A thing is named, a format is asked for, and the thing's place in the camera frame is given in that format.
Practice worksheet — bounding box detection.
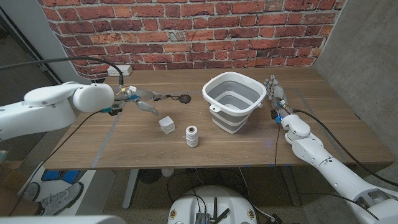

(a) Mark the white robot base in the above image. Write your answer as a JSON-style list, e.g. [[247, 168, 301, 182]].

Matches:
[[167, 185, 258, 224]]

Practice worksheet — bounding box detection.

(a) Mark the black coiled power cable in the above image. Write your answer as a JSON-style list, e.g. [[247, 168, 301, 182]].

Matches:
[[160, 93, 192, 105]]

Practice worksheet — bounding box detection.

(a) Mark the white table leg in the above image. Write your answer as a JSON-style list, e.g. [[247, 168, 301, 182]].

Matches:
[[123, 169, 140, 208]]

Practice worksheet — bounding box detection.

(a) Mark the white power outlet box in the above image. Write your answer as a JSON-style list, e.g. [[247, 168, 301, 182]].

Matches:
[[106, 64, 133, 77]]

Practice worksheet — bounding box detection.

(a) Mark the thin black left wrist cable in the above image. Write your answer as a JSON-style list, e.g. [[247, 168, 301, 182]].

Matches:
[[7, 110, 105, 217]]

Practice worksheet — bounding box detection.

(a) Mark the white robot chest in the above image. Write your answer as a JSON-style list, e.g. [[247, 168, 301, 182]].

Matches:
[[0, 214, 125, 224]]

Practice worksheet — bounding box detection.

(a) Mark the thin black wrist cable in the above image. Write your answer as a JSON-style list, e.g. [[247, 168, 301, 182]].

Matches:
[[7, 110, 105, 217], [273, 123, 280, 167]]

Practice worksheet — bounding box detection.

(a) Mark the blue floor item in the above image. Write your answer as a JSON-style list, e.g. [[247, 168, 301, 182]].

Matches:
[[41, 169, 83, 184]]

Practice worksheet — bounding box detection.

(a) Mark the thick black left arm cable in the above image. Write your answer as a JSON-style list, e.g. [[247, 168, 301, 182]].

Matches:
[[0, 56, 124, 86]]

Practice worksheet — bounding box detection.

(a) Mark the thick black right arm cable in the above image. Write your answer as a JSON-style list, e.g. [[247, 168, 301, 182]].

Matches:
[[292, 108, 398, 187]]

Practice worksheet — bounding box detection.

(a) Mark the printed brick backdrop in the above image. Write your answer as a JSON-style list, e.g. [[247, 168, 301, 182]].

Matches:
[[37, 0, 348, 80]]

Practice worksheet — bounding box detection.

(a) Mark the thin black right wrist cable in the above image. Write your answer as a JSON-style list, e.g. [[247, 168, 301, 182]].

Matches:
[[273, 123, 280, 167]]

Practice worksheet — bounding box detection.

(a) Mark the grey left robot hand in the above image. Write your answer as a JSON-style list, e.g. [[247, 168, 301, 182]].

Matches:
[[113, 85, 167, 116]]

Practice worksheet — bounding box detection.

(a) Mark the black electronics module with antennas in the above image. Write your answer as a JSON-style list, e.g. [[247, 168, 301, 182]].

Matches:
[[195, 197, 231, 224]]

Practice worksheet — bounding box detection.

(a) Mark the white cube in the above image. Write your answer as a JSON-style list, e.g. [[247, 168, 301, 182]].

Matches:
[[158, 115, 176, 135]]

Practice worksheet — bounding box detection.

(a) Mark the white grey collapsible bucket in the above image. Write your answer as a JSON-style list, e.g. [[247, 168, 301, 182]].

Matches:
[[201, 72, 267, 134]]

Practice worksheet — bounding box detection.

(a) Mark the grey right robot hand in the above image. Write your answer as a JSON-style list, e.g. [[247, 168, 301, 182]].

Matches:
[[263, 74, 295, 121]]

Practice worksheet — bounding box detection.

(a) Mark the round black floor object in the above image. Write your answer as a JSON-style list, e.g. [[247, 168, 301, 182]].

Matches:
[[139, 169, 162, 184]]

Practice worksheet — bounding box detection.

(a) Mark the white thread spool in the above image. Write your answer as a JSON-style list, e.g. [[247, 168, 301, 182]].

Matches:
[[185, 125, 200, 148]]

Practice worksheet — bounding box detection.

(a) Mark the black floor cable loop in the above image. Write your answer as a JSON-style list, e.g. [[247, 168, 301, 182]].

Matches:
[[167, 172, 208, 212]]

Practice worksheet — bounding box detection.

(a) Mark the grey sneaker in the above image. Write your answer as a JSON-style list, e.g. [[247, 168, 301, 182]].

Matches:
[[39, 182, 84, 215], [20, 182, 41, 202]]

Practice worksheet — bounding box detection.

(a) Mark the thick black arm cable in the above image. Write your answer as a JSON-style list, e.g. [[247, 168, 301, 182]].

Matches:
[[0, 56, 124, 86], [292, 108, 398, 187]]

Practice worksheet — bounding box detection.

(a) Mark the grey table leg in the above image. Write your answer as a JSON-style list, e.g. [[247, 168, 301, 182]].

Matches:
[[279, 166, 302, 207]]

